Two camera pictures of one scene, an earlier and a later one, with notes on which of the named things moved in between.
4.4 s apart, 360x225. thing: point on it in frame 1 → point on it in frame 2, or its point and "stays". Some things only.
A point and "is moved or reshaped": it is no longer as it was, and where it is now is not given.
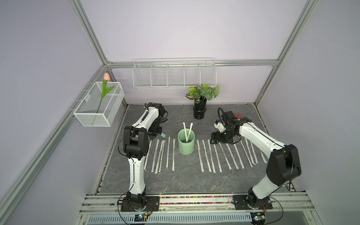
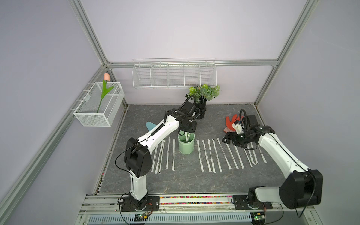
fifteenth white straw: (147, 156) is moved or reshaped
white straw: (263, 156) stays
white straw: (229, 168) stays
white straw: (207, 160) stays
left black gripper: (155, 133) → (192, 129)
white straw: (246, 154) stays
